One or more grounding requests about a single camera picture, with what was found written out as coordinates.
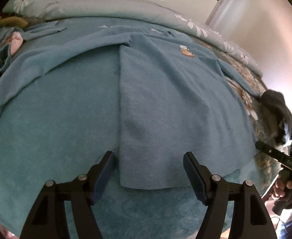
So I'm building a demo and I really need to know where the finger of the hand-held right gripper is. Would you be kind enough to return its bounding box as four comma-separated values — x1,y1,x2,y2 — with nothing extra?
255,141,286,159

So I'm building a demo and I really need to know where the daisy print quilt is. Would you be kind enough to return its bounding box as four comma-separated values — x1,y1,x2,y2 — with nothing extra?
3,0,264,77

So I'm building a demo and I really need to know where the pink fleece garment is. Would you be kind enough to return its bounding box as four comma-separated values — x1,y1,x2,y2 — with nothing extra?
0,31,24,55

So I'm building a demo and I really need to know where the brown fleece garment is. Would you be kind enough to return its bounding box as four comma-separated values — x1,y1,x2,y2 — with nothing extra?
0,15,29,97

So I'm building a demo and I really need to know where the dark cloth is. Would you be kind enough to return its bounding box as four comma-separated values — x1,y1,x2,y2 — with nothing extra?
258,90,292,147

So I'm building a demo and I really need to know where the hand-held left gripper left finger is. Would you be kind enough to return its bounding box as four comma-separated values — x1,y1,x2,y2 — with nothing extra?
19,151,116,239

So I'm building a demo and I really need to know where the person's right hand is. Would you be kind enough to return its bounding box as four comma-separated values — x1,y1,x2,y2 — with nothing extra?
273,174,292,201

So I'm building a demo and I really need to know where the steel blue thin garment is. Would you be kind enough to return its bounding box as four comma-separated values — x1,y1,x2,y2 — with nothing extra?
0,20,68,74

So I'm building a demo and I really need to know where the teal fleece garment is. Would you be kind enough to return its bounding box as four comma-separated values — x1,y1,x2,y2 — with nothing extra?
0,21,263,192

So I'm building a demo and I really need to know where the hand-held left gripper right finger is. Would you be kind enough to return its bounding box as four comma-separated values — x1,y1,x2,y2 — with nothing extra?
183,151,278,239

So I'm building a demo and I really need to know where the blue patterned plush blanket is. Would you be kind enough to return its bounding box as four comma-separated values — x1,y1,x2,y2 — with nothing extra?
0,17,286,239

